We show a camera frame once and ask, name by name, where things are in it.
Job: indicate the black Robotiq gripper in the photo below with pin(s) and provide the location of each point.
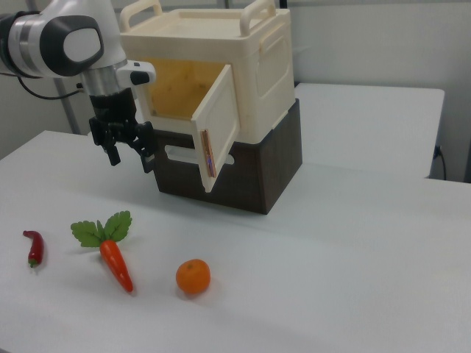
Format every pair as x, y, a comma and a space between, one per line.
110, 106

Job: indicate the cream cabinet door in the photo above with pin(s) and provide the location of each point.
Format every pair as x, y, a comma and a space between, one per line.
219, 128

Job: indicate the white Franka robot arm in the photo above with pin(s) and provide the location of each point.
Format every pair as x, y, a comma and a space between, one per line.
44, 40

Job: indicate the partly hidden red chili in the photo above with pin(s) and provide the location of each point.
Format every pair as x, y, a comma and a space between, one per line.
116, 264

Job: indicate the dark brown wooden box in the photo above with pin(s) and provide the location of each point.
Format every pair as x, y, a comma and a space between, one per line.
254, 176

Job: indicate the red chili pepper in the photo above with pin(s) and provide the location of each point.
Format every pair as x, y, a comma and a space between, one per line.
36, 250

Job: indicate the orange mandarin fruit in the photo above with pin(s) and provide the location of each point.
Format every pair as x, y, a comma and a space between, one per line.
193, 276

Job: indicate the cream plastic basket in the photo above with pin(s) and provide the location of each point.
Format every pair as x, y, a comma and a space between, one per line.
257, 81

